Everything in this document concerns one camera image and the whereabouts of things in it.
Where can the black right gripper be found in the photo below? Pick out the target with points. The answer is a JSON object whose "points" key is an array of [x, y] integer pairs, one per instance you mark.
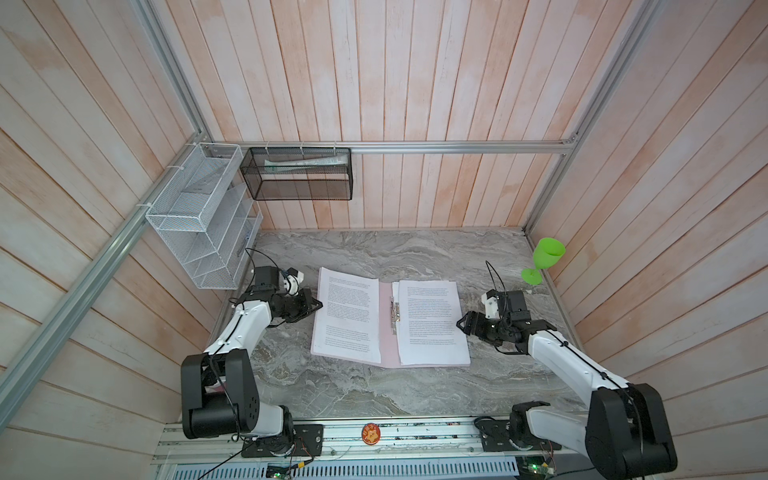
{"points": [[475, 326]]}

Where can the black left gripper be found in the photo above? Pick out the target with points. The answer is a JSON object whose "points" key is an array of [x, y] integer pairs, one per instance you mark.
{"points": [[306, 300]]}

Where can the underlying white paper sheet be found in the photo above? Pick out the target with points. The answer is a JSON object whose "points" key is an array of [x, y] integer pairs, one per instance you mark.
{"points": [[427, 334]]}

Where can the printed English paper sheet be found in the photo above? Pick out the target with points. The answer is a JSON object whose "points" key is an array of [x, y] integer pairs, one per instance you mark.
{"points": [[346, 327]]}

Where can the pink file folder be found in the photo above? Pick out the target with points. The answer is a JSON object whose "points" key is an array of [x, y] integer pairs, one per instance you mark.
{"points": [[388, 341]]}

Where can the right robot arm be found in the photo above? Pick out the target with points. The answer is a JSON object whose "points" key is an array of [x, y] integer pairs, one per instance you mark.
{"points": [[624, 433]]}

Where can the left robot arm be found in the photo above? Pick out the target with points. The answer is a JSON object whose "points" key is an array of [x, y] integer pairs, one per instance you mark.
{"points": [[219, 391]]}

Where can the metal folder clip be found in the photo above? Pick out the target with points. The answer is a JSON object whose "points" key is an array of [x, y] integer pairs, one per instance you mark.
{"points": [[394, 315]]}

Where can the green plastic goblet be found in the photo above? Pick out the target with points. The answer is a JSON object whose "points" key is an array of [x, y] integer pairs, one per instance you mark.
{"points": [[546, 254]]}

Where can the black mesh basket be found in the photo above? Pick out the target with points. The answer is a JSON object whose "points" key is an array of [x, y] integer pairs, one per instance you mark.
{"points": [[295, 187]]}

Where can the orange round sticker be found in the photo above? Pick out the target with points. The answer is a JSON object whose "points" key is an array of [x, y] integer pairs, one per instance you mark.
{"points": [[371, 434]]}

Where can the paper in black basket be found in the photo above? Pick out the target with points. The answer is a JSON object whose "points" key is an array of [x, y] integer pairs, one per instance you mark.
{"points": [[314, 165]]}

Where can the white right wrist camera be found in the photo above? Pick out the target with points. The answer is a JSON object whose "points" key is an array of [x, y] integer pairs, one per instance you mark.
{"points": [[491, 305]]}

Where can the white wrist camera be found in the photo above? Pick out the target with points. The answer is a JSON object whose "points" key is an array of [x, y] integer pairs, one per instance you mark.
{"points": [[292, 281], [491, 305]]}

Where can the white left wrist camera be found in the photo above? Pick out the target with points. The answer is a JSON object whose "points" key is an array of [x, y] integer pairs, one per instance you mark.
{"points": [[292, 281]]}

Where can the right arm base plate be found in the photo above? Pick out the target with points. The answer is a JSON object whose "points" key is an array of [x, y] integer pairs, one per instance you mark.
{"points": [[495, 437]]}

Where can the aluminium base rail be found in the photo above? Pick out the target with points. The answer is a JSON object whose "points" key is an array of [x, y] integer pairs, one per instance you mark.
{"points": [[402, 438]]}

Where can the white wire mesh shelf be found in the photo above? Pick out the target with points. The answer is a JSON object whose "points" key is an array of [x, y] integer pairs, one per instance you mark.
{"points": [[205, 219]]}

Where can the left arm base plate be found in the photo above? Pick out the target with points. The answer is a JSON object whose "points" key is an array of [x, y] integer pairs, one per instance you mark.
{"points": [[297, 440]]}

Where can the aluminium frame bar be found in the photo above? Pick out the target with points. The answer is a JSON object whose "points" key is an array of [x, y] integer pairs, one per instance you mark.
{"points": [[426, 147]]}

